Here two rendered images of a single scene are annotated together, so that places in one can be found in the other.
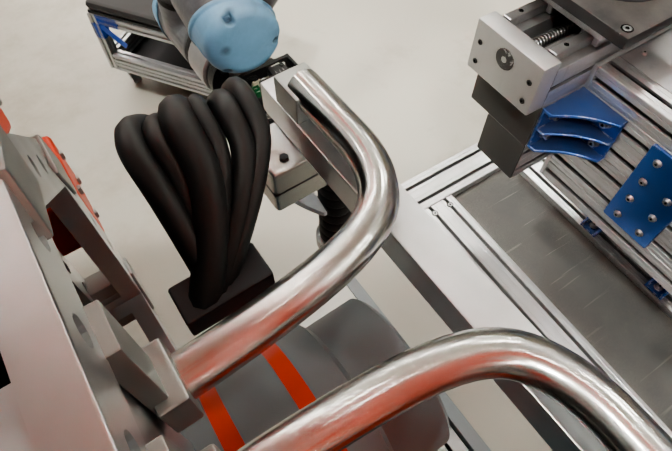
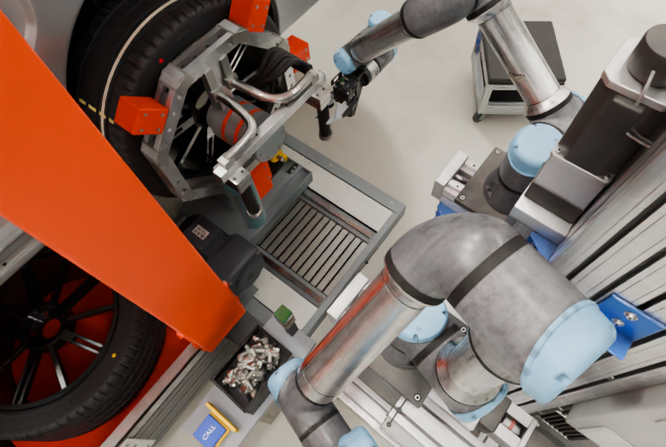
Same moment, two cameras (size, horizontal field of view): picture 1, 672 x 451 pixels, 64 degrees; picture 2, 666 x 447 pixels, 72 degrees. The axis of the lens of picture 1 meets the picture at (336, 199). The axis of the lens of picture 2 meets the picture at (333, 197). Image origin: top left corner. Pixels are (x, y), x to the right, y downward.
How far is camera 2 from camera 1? 1.09 m
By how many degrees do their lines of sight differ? 39
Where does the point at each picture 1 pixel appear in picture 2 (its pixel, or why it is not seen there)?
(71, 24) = not seen: hidden behind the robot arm
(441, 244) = (277, 116)
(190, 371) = (233, 80)
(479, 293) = (268, 125)
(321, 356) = (258, 115)
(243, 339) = (240, 85)
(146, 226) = (390, 121)
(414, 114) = not seen: hidden behind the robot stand
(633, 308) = not seen: hidden behind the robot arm
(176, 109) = (277, 52)
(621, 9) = (476, 194)
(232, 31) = (337, 57)
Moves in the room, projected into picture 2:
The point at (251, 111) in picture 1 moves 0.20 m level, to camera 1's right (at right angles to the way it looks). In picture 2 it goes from (285, 64) to (305, 119)
